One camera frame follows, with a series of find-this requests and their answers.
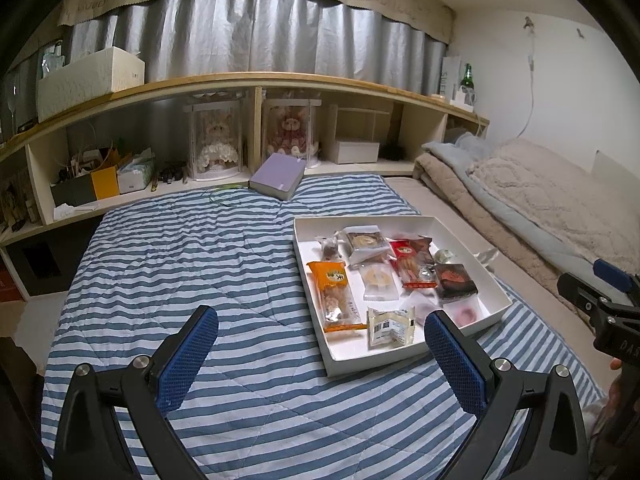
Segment yellow box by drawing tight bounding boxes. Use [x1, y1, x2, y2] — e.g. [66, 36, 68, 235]
[90, 165, 121, 200]

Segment small dark candy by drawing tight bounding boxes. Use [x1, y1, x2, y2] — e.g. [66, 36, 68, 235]
[315, 234, 343, 261]

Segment white wooden rack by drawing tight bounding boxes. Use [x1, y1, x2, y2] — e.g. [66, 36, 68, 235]
[330, 105, 393, 161]

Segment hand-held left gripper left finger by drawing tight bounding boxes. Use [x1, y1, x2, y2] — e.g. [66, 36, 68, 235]
[52, 305, 219, 480]

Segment dark red mooncake packet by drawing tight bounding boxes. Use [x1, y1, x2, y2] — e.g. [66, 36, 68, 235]
[434, 262, 478, 303]

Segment pink pastry clear packet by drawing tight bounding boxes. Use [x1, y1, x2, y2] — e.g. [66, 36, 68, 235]
[442, 296, 493, 331]

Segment white tissue paper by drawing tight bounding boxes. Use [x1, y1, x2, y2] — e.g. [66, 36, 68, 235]
[52, 202, 98, 220]

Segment yellow round pastry packet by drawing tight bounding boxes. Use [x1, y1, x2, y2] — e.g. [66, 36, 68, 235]
[357, 264, 403, 302]

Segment wooden shelf unit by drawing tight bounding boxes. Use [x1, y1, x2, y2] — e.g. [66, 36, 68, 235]
[0, 72, 491, 301]

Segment purple hardcover book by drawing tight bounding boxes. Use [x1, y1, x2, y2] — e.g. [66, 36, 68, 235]
[249, 154, 306, 202]

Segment beige and grey blankets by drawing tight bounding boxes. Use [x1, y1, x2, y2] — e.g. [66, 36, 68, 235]
[422, 132, 601, 286]

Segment green plastic strip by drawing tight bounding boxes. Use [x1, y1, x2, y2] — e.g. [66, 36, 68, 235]
[207, 184, 248, 206]

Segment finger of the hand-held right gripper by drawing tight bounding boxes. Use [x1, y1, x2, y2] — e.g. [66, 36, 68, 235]
[594, 259, 640, 293]
[557, 272, 613, 321]

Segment white patterned box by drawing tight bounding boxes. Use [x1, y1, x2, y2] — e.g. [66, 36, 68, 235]
[450, 87, 478, 111]

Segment red bear doll case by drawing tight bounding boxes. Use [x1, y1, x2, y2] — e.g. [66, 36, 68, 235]
[261, 99, 323, 170]

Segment dark green box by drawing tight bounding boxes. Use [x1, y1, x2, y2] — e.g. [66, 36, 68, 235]
[50, 172, 96, 207]

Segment white storage box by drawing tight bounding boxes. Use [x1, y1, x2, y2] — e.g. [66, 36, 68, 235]
[335, 140, 381, 164]

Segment cream bear doll case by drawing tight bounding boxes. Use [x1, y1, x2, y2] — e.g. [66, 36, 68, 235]
[182, 100, 246, 182]

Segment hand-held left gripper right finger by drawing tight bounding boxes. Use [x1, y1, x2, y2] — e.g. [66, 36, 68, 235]
[424, 310, 591, 480]

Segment pile of papers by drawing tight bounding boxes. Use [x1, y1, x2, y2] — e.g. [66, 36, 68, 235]
[60, 145, 131, 176]

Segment pile of dark trinkets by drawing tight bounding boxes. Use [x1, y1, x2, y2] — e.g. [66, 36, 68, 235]
[152, 160, 188, 191]

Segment white card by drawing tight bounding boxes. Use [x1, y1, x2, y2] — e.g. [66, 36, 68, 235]
[441, 56, 462, 101]

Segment long red snack packet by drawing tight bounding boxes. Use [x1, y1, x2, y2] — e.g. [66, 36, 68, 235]
[389, 239, 436, 290]

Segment dark storage bin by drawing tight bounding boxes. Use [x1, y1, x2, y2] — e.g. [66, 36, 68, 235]
[10, 240, 63, 296]

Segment white cardboard box tray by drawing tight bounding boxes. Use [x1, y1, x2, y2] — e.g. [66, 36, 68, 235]
[292, 215, 513, 378]

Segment white and green snack packet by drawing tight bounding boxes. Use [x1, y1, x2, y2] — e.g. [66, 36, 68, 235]
[366, 305, 417, 351]

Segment white wall cable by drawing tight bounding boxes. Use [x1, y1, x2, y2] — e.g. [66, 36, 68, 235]
[517, 17, 538, 138]

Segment white gift box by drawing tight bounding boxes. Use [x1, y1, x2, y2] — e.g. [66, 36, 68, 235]
[37, 46, 146, 122]

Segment beige fleece blanket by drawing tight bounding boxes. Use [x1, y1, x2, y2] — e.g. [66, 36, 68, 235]
[412, 152, 596, 311]

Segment cream knitted blanket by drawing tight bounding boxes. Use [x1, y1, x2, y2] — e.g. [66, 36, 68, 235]
[467, 137, 640, 276]

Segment beige bed sheet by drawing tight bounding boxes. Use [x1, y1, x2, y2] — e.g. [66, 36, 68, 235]
[385, 175, 616, 401]

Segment green glass bottle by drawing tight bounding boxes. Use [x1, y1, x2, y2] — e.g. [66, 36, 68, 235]
[460, 63, 475, 106]

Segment orange snack packet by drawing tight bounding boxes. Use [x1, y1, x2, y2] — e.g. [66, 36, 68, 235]
[306, 260, 368, 333]

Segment blue striped blanket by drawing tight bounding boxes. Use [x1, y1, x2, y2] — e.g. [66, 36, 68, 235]
[42, 174, 606, 480]

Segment brown cake clear packet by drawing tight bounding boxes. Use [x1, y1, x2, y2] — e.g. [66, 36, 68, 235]
[336, 227, 391, 267]

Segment tissue box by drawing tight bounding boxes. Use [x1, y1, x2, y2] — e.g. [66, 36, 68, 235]
[117, 157, 156, 195]

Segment silver grey curtain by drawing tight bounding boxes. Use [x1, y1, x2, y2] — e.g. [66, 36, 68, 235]
[10, 0, 448, 131]

